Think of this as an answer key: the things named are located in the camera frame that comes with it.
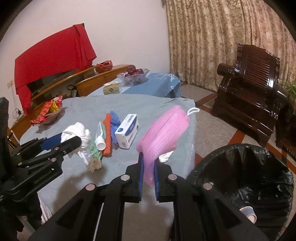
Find small white tissue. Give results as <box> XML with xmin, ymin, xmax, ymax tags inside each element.
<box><xmin>61</xmin><ymin>122</ymin><xmax>91</xmax><ymax>166</ymax></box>

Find white blue toothpaste tube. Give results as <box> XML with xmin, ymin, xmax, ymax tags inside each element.
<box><xmin>95</xmin><ymin>122</ymin><xmax>106</xmax><ymax>151</ymax></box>

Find narrow orange foam net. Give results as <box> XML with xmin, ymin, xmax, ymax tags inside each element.
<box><xmin>103</xmin><ymin>113</ymin><xmax>111</xmax><ymax>156</ymax></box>

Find white tissue ball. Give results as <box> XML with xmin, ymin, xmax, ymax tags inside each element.
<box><xmin>159</xmin><ymin>150</ymin><xmax>174</xmax><ymax>163</ymax></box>

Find blue plastic glove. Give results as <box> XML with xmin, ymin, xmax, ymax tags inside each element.
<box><xmin>110</xmin><ymin>110</ymin><xmax>121</xmax><ymax>145</ymax></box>

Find white blue medicine box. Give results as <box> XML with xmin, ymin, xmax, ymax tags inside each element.
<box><xmin>114</xmin><ymin>114</ymin><xmax>139</xmax><ymax>149</ymax></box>

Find pink mesh sponge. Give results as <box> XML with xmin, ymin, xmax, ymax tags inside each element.
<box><xmin>137</xmin><ymin>105</ymin><xmax>200</xmax><ymax>186</ymax></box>

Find white paper cup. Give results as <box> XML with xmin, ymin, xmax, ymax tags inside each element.
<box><xmin>240</xmin><ymin>206</ymin><xmax>257</xmax><ymax>224</ymax></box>

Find black lined trash bin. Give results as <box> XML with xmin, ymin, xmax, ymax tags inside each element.
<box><xmin>186</xmin><ymin>144</ymin><xmax>294</xmax><ymax>240</ymax></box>

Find red snack packets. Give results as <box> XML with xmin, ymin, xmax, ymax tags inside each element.
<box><xmin>30</xmin><ymin>94</ymin><xmax>64</xmax><ymax>127</ymax></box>

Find television screen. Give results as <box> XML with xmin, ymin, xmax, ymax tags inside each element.
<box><xmin>27</xmin><ymin>70</ymin><xmax>76</xmax><ymax>96</ymax></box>

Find grey table cloth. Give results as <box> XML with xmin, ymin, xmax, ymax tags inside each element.
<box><xmin>19</xmin><ymin>93</ymin><xmax>197</xmax><ymax>241</ymax></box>

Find wooden tv cabinet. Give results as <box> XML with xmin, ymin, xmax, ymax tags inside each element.
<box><xmin>8</xmin><ymin>64</ymin><xmax>128</xmax><ymax>148</ymax></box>

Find yellow tissue box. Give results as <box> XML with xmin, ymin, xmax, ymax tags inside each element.
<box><xmin>103</xmin><ymin>81</ymin><xmax>122</xmax><ymax>95</ymax></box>

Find glass fruit bowl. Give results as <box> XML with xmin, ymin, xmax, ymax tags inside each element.
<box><xmin>117</xmin><ymin>68</ymin><xmax>149</xmax><ymax>87</ymax></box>

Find red orange plastic bag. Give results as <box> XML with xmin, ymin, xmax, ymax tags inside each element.
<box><xmin>95</xmin><ymin>60</ymin><xmax>113</xmax><ymax>74</ymax></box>

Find red cloth over television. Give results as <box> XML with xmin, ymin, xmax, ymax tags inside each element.
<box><xmin>14</xmin><ymin>24</ymin><xmax>96</xmax><ymax>115</ymax></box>

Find red apples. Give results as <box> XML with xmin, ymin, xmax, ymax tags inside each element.
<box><xmin>125</xmin><ymin>65</ymin><xmax>144</xmax><ymax>77</ymax></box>

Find dark wooden side table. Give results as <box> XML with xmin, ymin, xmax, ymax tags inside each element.
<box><xmin>275</xmin><ymin>100</ymin><xmax>296</xmax><ymax>161</ymax></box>

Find dark wooden armchair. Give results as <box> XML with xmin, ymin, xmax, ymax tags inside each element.
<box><xmin>212</xmin><ymin>44</ymin><xmax>287</xmax><ymax>146</ymax></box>

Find blue coffee table cloth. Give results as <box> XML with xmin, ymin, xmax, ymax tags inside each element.
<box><xmin>90</xmin><ymin>73</ymin><xmax>181</xmax><ymax>98</ymax></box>

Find green potted plant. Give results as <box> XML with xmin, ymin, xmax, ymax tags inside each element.
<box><xmin>278</xmin><ymin>79</ymin><xmax>296</xmax><ymax>104</ymax></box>

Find beige patterned curtain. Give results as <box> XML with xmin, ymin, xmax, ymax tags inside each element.
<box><xmin>162</xmin><ymin>0</ymin><xmax>295</xmax><ymax>90</ymax></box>

